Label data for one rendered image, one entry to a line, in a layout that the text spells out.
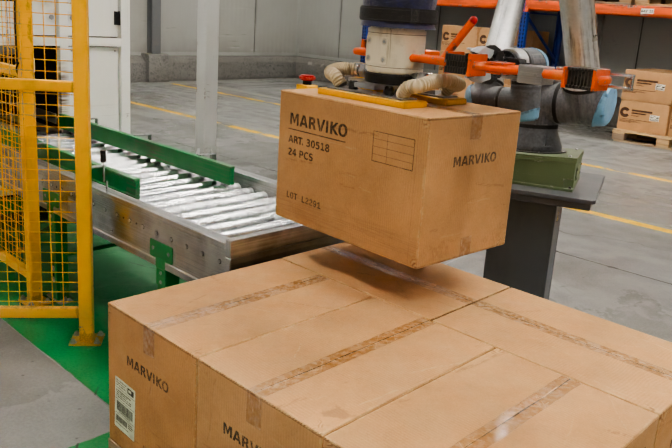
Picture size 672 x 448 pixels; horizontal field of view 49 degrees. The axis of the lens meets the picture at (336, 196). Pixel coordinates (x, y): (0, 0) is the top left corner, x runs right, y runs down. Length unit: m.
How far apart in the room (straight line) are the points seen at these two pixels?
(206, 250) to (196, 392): 0.75
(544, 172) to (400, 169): 0.89
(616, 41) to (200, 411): 9.71
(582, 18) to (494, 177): 0.71
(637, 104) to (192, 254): 7.59
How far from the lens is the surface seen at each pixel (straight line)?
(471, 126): 1.98
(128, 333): 1.94
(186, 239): 2.47
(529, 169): 2.70
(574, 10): 2.56
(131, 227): 2.77
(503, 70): 1.94
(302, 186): 2.22
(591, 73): 1.82
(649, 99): 9.40
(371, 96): 2.06
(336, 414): 1.50
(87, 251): 2.91
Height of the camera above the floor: 1.31
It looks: 14 degrees down
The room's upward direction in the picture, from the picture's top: 4 degrees clockwise
